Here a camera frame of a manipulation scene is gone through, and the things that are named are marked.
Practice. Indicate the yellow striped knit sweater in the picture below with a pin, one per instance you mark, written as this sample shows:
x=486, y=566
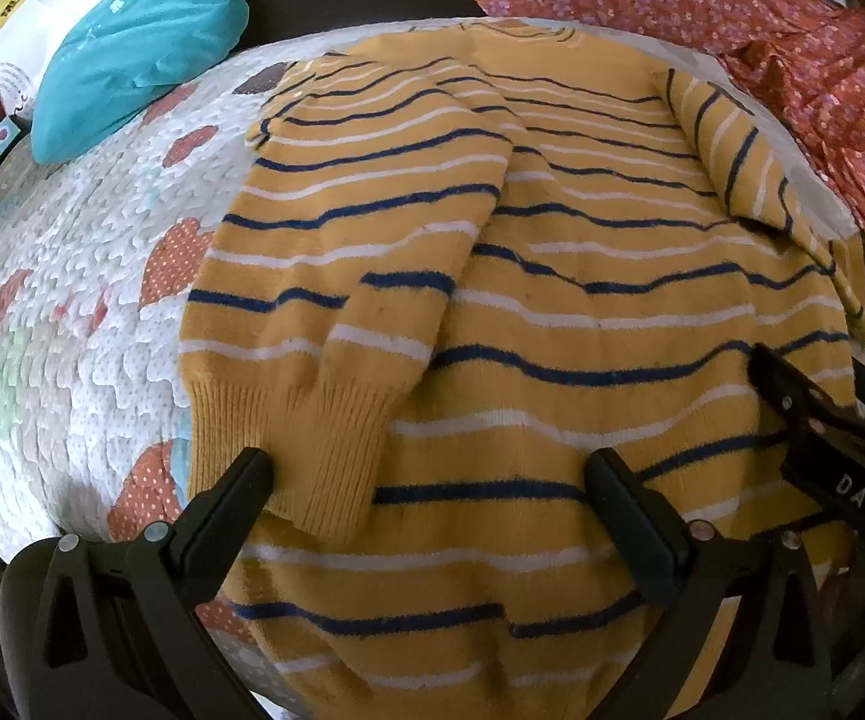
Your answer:
x=552, y=300

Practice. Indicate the teal pillow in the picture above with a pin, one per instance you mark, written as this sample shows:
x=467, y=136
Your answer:
x=139, y=52

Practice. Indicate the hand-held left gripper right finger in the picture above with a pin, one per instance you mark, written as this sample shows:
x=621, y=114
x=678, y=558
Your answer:
x=606, y=481

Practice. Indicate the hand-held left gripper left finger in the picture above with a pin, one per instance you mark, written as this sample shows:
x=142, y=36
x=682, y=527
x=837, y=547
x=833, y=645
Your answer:
x=258, y=471

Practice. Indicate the red floral cloth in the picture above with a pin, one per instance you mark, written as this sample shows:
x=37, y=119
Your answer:
x=740, y=15

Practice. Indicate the white quilted heart blanket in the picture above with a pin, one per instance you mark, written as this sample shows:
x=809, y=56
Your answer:
x=72, y=330

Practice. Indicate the white and yellow plastic bag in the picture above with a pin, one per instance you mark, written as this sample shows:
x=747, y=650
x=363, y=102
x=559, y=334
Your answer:
x=34, y=22

